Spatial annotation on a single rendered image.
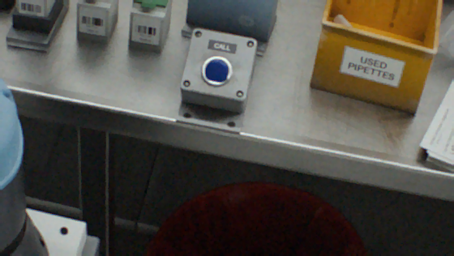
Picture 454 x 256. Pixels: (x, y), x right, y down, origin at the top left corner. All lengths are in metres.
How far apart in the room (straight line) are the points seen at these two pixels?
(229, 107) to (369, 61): 0.16
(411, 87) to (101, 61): 0.36
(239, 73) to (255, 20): 0.12
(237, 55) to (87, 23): 0.20
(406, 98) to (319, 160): 0.13
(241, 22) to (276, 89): 0.09
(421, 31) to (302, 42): 0.15
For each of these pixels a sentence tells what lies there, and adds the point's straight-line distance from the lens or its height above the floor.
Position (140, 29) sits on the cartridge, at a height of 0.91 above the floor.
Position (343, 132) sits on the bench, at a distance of 1.06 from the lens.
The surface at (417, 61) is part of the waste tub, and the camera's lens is 1.05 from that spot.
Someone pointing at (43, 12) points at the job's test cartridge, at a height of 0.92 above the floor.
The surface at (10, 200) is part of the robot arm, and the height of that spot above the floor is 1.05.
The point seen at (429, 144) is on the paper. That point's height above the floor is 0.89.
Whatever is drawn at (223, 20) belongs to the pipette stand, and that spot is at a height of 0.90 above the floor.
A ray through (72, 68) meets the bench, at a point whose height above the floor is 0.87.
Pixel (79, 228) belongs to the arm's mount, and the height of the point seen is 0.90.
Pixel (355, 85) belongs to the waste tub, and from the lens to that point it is 1.08.
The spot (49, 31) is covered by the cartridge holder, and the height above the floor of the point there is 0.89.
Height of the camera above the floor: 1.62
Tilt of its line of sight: 46 degrees down
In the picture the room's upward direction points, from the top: 9 degrees clockwise
